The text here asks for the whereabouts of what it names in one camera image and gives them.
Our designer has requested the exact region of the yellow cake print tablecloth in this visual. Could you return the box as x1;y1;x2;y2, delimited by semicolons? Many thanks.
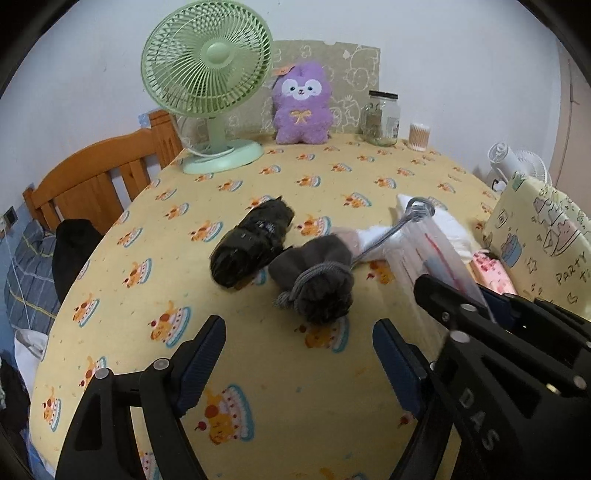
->
28;134;509;480

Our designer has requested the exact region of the black cloth bundle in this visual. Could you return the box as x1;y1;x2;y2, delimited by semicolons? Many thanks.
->
210;196;295;291

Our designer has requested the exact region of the green desk fan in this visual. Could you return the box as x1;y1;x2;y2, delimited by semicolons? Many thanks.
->
141;0;273;175

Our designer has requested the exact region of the white towel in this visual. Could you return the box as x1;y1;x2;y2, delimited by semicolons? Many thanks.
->
396;194;490;264

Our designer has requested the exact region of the beige printed board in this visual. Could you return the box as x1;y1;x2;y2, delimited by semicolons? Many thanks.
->
226;40;382;139

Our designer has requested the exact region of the cotton swab container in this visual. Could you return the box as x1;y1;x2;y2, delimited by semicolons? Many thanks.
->
407;122;430;151

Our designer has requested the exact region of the glass jar with black lid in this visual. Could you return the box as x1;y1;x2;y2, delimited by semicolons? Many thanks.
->
361;90;400;147

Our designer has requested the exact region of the white standing fan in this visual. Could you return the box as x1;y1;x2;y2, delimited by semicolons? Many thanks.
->
487;142;552;192

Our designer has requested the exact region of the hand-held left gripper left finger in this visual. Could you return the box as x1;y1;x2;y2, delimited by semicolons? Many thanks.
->
54;315;227;480

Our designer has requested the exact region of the grey drawstring pouch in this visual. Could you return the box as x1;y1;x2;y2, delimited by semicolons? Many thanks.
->
269;234;355;325

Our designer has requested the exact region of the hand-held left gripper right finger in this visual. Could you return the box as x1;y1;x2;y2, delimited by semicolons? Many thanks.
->
373;318;467;480

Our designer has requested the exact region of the white crumpled cloth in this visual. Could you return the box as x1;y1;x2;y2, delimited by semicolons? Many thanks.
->
13;329;49;365

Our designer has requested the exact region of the pink wet wipes pack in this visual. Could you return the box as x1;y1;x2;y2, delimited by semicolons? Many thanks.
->
471;253;518;296

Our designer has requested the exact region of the yellow cartoon fabric storage box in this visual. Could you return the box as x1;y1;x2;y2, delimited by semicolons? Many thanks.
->
482;171;591;319

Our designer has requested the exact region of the clear plastic zip bag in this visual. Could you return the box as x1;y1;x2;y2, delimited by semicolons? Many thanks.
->
355;196;492;324

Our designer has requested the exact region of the purple plush toy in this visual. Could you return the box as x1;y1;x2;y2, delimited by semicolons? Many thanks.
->
271;62;334;146

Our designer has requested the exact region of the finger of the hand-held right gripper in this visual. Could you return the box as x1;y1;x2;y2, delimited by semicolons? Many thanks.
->
478;284;591;342
414;274;498;332

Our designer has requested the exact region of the wooden chair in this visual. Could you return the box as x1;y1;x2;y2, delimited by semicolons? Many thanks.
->
23;110;184;236

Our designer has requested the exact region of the blue plaid bedding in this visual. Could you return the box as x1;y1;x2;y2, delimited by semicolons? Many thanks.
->
4;219;63;333

